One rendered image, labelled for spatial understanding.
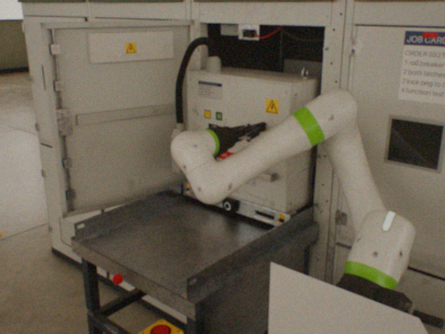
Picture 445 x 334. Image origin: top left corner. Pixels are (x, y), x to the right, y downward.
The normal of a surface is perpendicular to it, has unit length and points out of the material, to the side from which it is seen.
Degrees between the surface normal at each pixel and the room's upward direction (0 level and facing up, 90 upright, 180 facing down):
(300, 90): 90
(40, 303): 0
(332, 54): 90
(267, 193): 90
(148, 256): 0
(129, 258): 0
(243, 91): 90
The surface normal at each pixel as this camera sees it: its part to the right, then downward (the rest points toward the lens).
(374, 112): -0.65, 0.24
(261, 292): 0.76, 0.21
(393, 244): 0.15, -0.25
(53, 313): 0.00, -0.95
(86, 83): 0.56, 0.26
